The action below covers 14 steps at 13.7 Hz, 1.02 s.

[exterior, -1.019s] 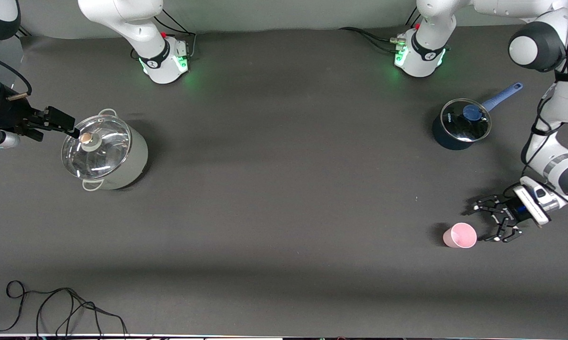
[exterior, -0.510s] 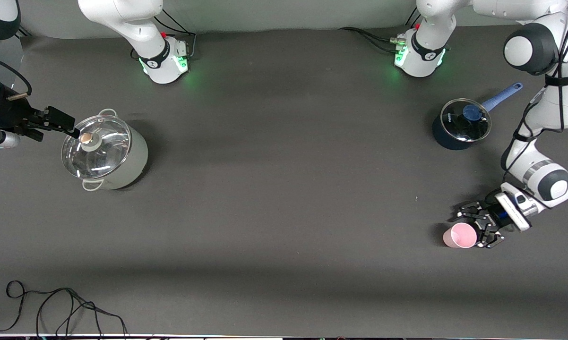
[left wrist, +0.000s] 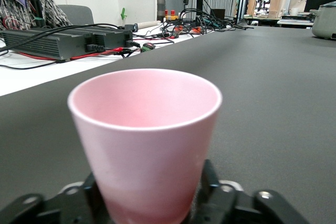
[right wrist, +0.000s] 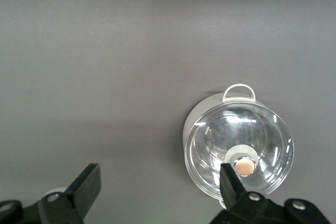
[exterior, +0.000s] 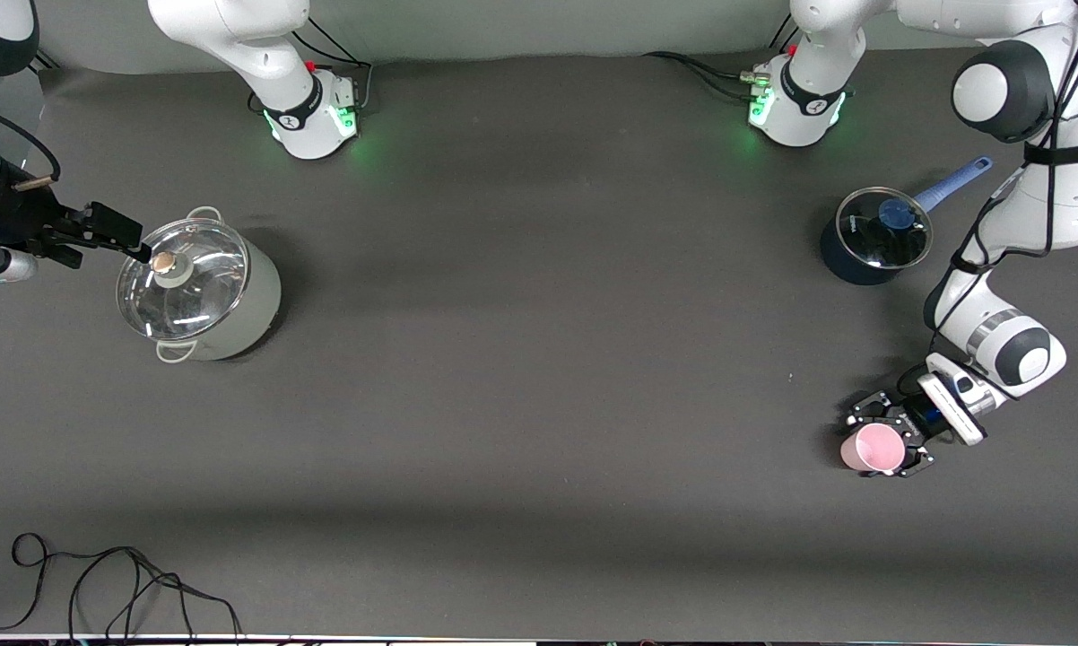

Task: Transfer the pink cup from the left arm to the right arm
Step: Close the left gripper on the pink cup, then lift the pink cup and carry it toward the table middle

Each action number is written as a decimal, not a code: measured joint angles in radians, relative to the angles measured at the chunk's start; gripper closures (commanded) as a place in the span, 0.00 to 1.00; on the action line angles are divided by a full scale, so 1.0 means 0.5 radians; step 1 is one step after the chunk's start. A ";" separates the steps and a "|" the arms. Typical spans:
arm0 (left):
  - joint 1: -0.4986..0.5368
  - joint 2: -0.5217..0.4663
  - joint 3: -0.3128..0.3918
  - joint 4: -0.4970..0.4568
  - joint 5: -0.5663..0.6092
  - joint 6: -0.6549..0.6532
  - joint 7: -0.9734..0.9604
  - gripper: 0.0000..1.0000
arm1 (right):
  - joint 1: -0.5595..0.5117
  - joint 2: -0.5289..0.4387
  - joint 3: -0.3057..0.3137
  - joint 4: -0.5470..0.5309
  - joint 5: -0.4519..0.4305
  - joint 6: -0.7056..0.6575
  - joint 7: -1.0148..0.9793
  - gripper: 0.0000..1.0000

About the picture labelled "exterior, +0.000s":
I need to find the dark blue saucepan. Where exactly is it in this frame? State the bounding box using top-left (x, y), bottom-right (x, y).
top-left (818, 155), bottom-right (995, 287)

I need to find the thin black loose cable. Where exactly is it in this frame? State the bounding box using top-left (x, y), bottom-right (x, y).
top-left (0, 532), bottom-right (246, 643)

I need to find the pink plastic cup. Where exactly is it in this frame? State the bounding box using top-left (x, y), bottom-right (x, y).
top-left (839, 423), bottom-right (908, 477)

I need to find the black right arm base cable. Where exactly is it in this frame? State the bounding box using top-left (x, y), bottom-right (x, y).
top-left (290, 16), bottom-right (375, 114)

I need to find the pale green stockpot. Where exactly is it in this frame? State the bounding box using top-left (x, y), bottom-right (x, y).
top-left (116, 205), bottom-right (283, 364)

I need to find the dark grey table cloth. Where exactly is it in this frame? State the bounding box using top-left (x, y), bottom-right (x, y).
top-left (0, 36), bottom-right (1078, 640)

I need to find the glass lid with blue knob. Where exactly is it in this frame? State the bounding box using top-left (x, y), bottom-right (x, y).
top-left (835, 186), bottom-right (935, 272)

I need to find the black left arm base cable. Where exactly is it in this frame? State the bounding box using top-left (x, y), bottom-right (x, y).
top-left (642, 50), bottom-right (757, 100)

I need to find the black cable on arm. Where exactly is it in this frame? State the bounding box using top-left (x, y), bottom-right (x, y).
top-left (929, 0), bottom-right (1078, 353)
top-left (0, 95), bottom-right (62, 183)

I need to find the glass lid with beige knob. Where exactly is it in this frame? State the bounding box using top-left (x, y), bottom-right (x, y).
top-left (116, 217), bottom-right (252, 343)

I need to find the black arm base cable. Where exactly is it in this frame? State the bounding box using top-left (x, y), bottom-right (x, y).
top-left (290, 16), bottom-right (375, 114)
top-left (642, 50), bottom-right (757, 100)

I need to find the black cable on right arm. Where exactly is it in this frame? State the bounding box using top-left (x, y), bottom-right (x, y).
top-left (0, 95), bottom-right (62, 183)

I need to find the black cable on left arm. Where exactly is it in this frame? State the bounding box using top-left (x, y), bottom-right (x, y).
top-left (929, 0), bottom-right (1078, 353)

